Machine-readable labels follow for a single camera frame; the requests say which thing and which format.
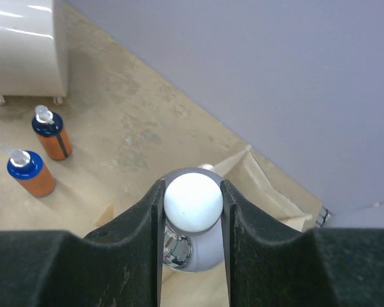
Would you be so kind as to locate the dark blue orange pump bottle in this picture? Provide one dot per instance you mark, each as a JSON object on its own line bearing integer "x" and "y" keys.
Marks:
{"x": 51, "y": 133}

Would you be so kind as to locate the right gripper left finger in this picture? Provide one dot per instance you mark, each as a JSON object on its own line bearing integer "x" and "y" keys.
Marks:
{"x": 118, "y": 264}

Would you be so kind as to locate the white cylindrical box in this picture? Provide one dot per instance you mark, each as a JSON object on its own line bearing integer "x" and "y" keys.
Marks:
{"x": 33, "y": 49}

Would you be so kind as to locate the bright blue orange pump bottle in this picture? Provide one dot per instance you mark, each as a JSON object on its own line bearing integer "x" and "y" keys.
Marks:
{"x": 30, "y": 171}

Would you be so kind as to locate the aluminium frame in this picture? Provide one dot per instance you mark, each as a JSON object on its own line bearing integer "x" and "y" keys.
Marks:
{"x": 323, "y": 216}

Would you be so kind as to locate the silver metallic bottle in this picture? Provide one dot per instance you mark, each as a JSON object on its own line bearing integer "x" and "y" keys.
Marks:
{"x": 193, "y": 204}

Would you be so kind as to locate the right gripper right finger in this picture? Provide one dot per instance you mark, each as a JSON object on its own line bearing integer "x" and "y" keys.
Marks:
{"x": 268, "y": 263}

